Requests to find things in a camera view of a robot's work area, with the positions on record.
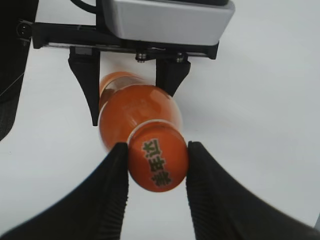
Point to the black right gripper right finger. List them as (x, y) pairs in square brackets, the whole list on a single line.
[(223, 209)]

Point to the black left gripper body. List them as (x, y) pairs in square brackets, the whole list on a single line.
[(89, 37)]

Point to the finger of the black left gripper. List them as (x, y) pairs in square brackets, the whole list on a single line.
[(170, 74), (85, 65)]

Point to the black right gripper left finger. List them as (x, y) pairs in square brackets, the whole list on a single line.
[(94, 210)]

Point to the orange soda plastic bottle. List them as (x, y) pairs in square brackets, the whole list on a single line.
[(126, 101)]

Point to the orange bottle cap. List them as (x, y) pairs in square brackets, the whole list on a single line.
[(157, 156)]

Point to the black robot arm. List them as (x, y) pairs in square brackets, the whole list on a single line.
[(256, 109)]

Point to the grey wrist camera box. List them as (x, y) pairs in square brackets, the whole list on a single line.
[(183, 22)]

